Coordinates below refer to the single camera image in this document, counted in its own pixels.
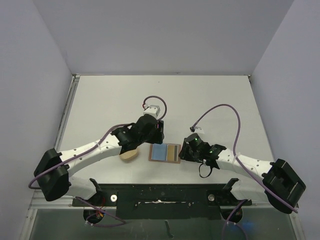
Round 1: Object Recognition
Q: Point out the gold credit card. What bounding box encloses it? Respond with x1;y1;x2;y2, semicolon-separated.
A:
166;144;180;163

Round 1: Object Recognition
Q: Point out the tan leather card holder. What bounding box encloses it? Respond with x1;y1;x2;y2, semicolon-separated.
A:
148;143;181;164

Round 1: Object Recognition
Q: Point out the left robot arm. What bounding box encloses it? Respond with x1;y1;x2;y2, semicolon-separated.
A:
33;114;164;206

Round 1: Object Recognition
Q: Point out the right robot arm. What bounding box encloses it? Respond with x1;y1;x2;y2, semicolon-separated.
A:
178;133;306;214

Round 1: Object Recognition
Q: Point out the wooden card tray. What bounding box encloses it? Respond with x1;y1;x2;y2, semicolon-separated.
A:
119;149;139;164

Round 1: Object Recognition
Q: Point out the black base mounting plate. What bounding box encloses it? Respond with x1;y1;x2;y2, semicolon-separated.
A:
72;183;240;220

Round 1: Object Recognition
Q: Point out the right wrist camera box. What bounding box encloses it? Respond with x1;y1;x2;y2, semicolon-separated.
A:
190;126;204;134

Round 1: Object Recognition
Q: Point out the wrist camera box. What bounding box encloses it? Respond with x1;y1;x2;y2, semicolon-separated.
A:
143;105;161;119
190;126;204;134

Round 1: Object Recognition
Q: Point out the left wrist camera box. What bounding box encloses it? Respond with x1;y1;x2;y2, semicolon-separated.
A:
143;105;161;119

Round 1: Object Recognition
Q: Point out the black right gripper cable loop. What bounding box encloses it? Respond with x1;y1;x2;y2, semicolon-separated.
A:
198;163;215;179

